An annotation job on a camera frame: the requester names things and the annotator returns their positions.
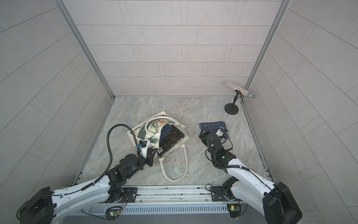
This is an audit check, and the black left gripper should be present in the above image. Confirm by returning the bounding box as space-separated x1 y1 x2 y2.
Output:
127 147 160 179

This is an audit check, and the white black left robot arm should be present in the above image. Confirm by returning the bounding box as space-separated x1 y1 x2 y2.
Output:
16 147 157 224

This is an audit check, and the left circuit board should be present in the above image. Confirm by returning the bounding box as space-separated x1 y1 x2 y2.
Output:
105 206 123 221

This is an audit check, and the floral canvas tote bag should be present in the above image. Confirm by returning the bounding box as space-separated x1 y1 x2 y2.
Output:
127 111 189 183

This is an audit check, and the right circuit board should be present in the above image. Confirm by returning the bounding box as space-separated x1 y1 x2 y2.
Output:
227 203 242 218

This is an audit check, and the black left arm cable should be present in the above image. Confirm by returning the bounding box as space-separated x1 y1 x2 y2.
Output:
81 124 140 192

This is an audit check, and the stack of dark blue books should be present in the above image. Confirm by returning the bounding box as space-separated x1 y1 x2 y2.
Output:
159 124 172 142

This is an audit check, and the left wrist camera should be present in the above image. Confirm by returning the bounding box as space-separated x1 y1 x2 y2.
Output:
138 140 148 159

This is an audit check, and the glittery microphone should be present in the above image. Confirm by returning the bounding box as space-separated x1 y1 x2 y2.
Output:
225 81 256 100

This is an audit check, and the black book with barcode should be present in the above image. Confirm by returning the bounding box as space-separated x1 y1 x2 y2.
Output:
157 125 185 157

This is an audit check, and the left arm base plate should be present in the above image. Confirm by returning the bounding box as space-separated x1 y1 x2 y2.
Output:
111 187 138 203

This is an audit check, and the circuit board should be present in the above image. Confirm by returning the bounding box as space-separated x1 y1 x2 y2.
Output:
105 206 123 221
227 203 242 218

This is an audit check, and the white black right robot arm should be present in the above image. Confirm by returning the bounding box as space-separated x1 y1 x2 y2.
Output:
199 130 303 224

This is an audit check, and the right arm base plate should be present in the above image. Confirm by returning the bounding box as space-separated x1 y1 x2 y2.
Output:
208 185 232 202

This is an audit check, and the white ventilation grille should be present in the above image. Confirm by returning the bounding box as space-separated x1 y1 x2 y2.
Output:
81 203 228 216

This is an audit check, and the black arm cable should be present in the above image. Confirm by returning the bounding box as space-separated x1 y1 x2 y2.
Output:
205 127 252 172
81 124 140 192

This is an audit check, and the dark blue book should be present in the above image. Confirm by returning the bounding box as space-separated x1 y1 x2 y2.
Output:
199 121 226 132

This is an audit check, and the black microphone stand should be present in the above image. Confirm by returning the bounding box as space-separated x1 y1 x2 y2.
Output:
224 90 241 115

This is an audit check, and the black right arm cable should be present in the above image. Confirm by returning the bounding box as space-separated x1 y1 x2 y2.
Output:
205 127 252 172

